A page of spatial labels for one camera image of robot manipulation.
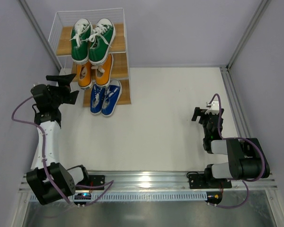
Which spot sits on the orange sneaker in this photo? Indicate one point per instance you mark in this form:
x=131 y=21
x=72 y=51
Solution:
x=103 y=72
x=84 y=75

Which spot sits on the green sneaker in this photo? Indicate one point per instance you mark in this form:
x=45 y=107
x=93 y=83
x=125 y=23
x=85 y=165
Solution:
x=100 y=40
x=80 y=33

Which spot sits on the aluminium front rail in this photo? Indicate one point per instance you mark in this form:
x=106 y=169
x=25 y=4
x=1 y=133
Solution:
x=139 y=181

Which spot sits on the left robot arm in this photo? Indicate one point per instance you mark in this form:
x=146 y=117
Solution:
x=48 y=179

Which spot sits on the aluminium frame post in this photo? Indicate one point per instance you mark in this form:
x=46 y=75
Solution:
x=249 y=31
x=32 y=20

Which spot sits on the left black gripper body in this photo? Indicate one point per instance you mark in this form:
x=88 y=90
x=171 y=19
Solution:
x=60 y=89

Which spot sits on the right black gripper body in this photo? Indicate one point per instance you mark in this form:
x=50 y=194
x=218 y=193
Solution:
x=204 y=117

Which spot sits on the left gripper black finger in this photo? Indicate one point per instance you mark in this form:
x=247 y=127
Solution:
x=70 y=98
x=62 y=80

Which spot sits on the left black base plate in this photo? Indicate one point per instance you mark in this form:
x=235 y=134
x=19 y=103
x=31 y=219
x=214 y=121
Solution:
x=92 y=182

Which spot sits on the right aluminium frame post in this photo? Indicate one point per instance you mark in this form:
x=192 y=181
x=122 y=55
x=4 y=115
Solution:
x=249 y=31

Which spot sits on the grey slotted cable duct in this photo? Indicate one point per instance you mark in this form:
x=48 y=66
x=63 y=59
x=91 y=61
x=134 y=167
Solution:
x=140 y=196

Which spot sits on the right aluminium frame rail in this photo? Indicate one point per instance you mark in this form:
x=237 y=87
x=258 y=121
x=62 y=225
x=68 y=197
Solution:
x=240 y=120

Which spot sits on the white wire wooden shoe shelf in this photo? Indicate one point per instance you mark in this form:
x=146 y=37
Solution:
x=59 y=40

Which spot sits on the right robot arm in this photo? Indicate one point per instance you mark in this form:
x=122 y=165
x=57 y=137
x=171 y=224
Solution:
x=246 y=159

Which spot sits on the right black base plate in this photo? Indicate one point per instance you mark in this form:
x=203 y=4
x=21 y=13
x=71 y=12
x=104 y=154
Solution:
x=198 y=180

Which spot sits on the left aluminium frame post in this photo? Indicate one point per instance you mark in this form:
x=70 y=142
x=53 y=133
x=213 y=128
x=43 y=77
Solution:
x=32 y=20

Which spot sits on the blue sneaker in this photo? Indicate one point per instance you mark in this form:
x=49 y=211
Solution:
x=112 y=95
x=96 y=99

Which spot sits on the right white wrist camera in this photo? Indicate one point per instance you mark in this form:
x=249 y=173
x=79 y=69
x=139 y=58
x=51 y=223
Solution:
x=213 y=108

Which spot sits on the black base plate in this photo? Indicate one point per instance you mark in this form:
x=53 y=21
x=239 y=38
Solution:
x=92 y=182
x=198 y=180

